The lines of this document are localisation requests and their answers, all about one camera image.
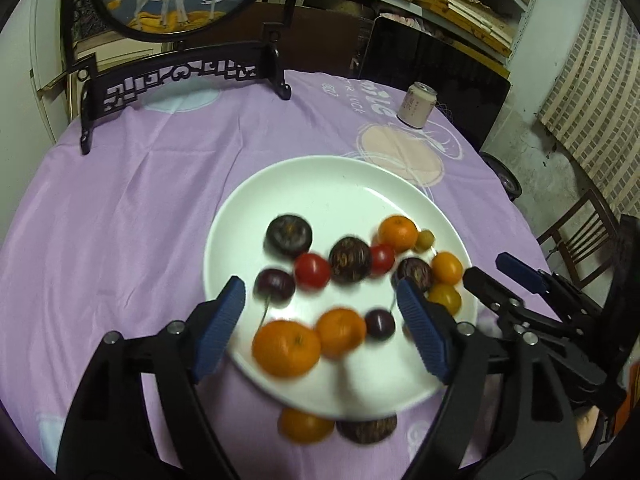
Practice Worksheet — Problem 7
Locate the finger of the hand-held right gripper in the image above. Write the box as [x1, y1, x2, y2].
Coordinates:
[462, 266, 627, 409]
[495, 252, 604, 327]

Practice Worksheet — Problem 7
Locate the small dark water chestnut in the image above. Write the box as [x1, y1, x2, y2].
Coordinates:
[392, 256, 434, 295]

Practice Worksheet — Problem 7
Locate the beige drink can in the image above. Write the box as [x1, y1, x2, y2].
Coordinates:
[396, 81, 437, 129]

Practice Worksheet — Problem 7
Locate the black round stool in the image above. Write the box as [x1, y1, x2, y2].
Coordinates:
[480, 152, 523, 202]

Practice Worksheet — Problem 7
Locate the white shelving unit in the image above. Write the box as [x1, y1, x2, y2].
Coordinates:
[415, 0, 548, 68]

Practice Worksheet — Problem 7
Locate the red cherry tomato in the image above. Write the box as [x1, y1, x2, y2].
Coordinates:
[294, 253, 332, 291]
[369, 243, 397, 277]

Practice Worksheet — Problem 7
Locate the dark red cherry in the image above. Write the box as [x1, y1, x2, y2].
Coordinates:
[253, 268, 297, 333]
[364, 292, 398, 341]

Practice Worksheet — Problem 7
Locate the bamboo wall mat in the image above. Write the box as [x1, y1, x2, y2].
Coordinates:
[537, 0, 640, 221]

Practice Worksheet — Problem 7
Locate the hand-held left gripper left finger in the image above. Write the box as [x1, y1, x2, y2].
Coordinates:
[57, 275, 247, 480]

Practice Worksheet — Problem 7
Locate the person's right forearm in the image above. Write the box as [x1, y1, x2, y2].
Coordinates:
[575, 402, 618, 453]

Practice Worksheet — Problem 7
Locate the white plate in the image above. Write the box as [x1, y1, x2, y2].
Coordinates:
[202, 155, 476, 421]

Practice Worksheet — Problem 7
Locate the white board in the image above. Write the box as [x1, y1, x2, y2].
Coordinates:
[27, 0, 173, 146]

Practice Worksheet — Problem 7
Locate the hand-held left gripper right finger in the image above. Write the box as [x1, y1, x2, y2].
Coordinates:
[396, 279, 586, 480]

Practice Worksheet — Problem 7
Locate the black glass panel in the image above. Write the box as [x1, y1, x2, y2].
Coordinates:
[357, 16, 512, 153]

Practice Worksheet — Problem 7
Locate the wooden chair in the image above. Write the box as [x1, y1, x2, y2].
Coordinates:
[536, 190, 621, 281]

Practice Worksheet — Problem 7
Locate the brown wooden board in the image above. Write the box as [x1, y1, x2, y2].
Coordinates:
[260, 2, 371, 77]

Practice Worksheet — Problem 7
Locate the orange mandarin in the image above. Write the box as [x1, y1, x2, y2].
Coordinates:
[377, 215, 419, 254]
[251, 320, 322, 380]
[315, 307, 367, 359]

